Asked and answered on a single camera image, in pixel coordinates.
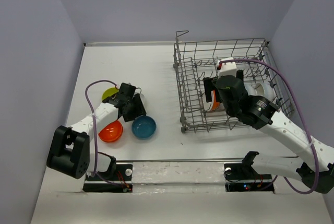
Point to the lime green bowl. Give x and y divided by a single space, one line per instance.
109 92

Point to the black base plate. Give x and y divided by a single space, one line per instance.
242 177
120 182

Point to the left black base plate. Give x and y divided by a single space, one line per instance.
120 182

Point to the white square bowl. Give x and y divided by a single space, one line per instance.
142 97

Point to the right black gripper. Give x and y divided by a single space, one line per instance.
207 82

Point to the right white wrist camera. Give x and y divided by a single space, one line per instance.
226 66

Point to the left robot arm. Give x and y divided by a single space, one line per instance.
70 148

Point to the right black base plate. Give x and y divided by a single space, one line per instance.
242 177

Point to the yellow striped bowl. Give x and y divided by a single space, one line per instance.
212 105

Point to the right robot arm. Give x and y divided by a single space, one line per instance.
313 164

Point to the grey wire dish rack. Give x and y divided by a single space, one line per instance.
195 60

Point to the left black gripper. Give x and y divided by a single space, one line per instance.
139 110

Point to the blue bowl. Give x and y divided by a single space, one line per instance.
144 127

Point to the orange bowl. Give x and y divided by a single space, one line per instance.
112 132

